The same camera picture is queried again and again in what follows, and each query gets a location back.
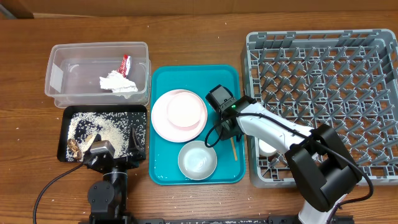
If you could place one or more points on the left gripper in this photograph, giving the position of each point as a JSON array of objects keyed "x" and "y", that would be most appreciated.
[{"x": 130, "y": 162}]

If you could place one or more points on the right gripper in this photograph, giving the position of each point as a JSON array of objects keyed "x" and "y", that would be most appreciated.
[{"x": 223, "y": 134}]

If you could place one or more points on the rice and food scraps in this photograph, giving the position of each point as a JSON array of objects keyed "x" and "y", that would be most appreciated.
[{"x": 112, "y": 126}]

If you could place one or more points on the wooden chopstick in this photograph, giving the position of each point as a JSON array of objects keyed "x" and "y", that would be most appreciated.
[{"x": 233, "y": 148}]

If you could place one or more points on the white cup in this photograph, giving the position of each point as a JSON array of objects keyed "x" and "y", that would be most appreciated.
[{"x": 265, "y": 149}]

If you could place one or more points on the grey bowl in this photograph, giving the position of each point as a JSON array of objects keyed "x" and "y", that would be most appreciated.
[{"x": 196, "y": 161}]

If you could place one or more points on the pink bowl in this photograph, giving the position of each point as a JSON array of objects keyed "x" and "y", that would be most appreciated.
[{"x": 184, "y": 109}]

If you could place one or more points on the pink plate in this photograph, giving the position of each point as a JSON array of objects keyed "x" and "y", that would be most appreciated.
[{"x": 165, "y": 129}]

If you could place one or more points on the white napkin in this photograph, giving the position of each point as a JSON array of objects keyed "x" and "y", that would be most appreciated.
[{"x": 118, "y": 84}]

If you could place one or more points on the red snack wrapper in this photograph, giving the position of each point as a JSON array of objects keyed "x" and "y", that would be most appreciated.
[{"x": 125, "y": 66}]

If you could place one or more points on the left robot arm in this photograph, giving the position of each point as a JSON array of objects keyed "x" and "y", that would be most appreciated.
[{"x": 108, "y": 197}]

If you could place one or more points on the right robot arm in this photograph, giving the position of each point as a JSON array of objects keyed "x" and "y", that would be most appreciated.
[{"x": 323, "y": 169}]

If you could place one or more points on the grey dishwasher rack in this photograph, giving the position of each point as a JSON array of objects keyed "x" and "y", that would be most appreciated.
[{"x": 346, "y": 79}]

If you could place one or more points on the black tray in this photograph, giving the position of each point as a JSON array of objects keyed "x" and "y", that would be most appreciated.
[{"x": 69, "y": 111}]

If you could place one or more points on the teal serving tray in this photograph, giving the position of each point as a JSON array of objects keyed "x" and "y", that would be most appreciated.
[{"x": 163, "y": 154}]

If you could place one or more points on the clear plastic bin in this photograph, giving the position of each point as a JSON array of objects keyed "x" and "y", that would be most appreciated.
[{"x": 74, "y": 71}]

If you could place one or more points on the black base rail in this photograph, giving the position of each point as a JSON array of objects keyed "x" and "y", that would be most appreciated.
[{"x": 278, "y": 219}]

